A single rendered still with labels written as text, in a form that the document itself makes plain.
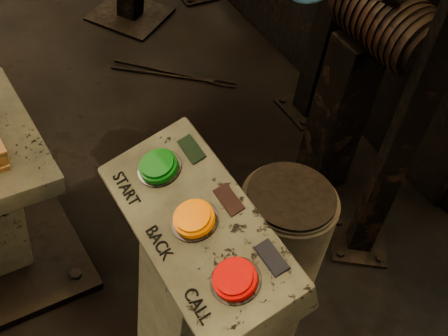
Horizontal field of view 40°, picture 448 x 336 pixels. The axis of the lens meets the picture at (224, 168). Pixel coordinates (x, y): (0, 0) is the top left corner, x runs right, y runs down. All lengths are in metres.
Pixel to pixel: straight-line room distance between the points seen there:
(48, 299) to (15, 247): 0.11
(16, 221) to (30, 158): 0.14
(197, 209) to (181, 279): 0.07
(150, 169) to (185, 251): 0.10
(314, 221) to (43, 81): 1.12
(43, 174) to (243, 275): 0.57
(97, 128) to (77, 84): 0.18
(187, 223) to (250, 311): 0.10
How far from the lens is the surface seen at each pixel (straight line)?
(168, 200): 0.61
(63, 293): 1.24
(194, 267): 0.57
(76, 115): 1.60
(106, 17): 1.93
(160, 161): 0.63
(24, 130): 1.13
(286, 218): 0.72
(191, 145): 0.64
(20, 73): 1.74
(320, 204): 0.74
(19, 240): 1.21
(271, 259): 0.56
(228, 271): 0.55
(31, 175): 1.05
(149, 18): 1.93
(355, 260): 1.37
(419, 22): 1.11
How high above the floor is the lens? 1.06
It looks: 46 degrees down
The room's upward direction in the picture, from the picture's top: 9 degrees clockwise
